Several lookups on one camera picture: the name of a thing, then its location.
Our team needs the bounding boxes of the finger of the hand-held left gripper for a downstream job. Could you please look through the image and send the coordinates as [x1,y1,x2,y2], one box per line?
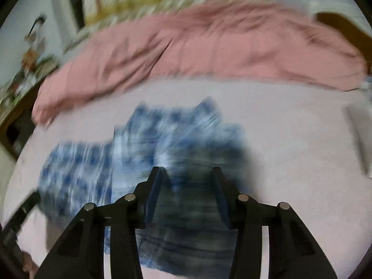
[6,192,41,233]

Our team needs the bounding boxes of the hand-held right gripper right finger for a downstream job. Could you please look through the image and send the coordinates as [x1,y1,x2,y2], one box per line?
[213,166,339,279]

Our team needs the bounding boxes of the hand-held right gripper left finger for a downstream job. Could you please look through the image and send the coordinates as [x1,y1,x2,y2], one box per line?
[37,166,168,279]

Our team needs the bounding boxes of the blue plaid shirt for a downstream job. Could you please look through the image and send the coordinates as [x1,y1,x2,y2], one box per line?
[38,97,250,276]

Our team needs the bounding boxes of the person's left hand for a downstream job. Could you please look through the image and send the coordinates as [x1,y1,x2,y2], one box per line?
[23,252,39,278]

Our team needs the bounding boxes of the bed with pink sheet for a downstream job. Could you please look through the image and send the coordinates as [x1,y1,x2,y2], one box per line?
[0,76,372,279]

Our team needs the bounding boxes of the dark wooden desk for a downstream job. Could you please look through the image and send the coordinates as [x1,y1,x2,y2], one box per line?
[0,73,59,157]

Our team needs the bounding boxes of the white and dark garment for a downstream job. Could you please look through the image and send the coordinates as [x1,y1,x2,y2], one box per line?
[344,105,372,178]

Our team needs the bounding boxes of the pink checked duvet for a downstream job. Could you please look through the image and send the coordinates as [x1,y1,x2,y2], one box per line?
[31,0,367,125]

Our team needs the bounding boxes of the white framed window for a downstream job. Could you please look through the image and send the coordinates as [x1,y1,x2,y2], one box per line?
[49,0,88,32]

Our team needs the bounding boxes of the white and wood headboard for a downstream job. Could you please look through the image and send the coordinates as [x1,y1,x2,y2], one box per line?
[309,1,372,73]

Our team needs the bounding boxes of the wall lamp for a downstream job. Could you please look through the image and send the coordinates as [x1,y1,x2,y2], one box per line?
[25,14,47,43]

